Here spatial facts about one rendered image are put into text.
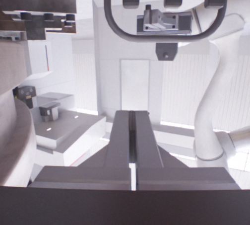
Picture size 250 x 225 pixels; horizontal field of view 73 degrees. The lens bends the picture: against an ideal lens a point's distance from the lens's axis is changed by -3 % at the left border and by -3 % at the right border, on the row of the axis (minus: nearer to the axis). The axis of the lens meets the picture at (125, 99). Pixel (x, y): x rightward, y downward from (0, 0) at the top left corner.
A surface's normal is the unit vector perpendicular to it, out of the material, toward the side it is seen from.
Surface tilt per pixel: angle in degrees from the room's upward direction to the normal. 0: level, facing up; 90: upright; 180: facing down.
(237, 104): 90
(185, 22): 90
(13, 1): 90
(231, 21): 80
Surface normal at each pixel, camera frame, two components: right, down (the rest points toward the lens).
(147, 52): -0.40, 0.25
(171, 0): -0.03, 0.27
